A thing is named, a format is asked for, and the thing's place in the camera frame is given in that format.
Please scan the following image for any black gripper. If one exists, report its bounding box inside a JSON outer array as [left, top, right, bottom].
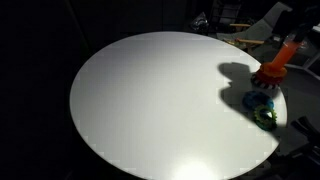
[[273, 2, 320, 43]]

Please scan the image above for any shiny crumpled object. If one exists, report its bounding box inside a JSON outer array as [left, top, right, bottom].
[[190, 12, 210, 33]]

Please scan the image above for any orange stacking peg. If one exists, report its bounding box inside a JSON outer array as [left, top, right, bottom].
[[270, 41, 303, 70]]

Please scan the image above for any orange bumpy ring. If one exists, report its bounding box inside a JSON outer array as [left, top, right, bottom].
[[258, 62, 288, 80]]

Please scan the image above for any wooden frame furniture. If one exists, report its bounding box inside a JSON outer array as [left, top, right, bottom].
[[216, 21, 266, 53]]

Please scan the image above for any red ring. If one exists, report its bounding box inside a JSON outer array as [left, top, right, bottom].
[[253, 70, 284, 87]]

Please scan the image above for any black white striped base ring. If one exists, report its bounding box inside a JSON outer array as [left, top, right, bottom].
[[249, 74, 279, 91]]

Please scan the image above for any blue dotted ring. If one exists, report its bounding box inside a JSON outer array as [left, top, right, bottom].
[[242, 90, 275, 111]]

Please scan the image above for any green spiky ring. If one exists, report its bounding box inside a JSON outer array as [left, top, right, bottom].
[[252, 104, 278, 125]]

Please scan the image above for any teal ring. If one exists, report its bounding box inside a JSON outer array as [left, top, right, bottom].
[[255, 113, 278, 132]]

